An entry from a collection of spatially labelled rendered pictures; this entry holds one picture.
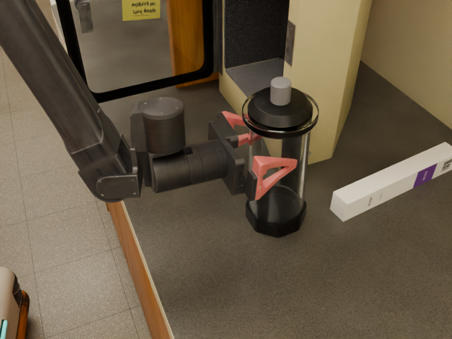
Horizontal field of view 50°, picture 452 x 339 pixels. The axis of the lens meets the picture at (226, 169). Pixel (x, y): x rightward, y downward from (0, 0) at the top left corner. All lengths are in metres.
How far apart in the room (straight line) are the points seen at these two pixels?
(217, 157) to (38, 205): 1.74
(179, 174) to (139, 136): 0.08
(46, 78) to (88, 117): 0.07
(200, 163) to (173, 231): 0.20
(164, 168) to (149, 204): 0.23
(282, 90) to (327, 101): 0.23
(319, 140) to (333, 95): 0.10
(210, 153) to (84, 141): 0.17
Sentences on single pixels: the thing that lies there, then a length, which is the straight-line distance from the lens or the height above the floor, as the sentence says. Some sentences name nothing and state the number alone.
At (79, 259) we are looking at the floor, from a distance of 2.06.
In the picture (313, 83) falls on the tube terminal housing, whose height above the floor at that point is 1.13.
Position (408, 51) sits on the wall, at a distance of 1.24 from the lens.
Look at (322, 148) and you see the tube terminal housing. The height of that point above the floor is 0.97.
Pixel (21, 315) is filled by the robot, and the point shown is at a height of 0.11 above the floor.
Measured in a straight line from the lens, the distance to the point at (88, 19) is 0.96.
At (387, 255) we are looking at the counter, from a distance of 0.82.
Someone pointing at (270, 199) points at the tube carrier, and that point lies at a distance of 0.75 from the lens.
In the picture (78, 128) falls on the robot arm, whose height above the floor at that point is 1.19.
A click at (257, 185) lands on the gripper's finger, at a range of 0.66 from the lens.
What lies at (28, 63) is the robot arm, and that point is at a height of 1.28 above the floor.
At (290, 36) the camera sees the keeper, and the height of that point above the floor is 1.21.
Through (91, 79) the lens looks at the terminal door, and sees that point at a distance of 1.03.
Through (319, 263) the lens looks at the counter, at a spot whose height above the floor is 0.94.
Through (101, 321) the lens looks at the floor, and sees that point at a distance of 1.87.
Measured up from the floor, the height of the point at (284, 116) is 1.18.
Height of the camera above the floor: 1.55
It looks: 41 degrees down
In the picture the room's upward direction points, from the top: straight up
